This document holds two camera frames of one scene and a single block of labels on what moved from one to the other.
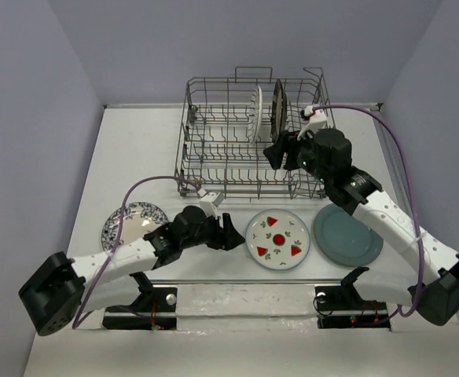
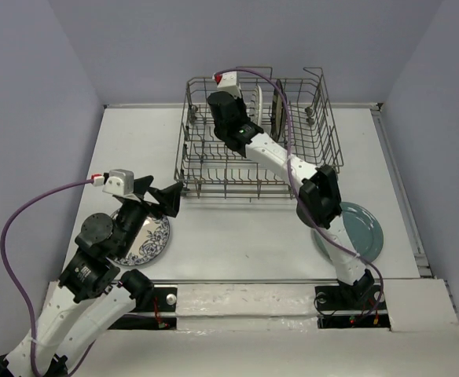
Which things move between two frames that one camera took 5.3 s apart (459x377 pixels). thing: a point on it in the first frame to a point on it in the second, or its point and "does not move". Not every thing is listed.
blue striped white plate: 255,114 does not move
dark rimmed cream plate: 280,111 does not move
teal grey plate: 345,240 does not move
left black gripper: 223,238 to 170,195
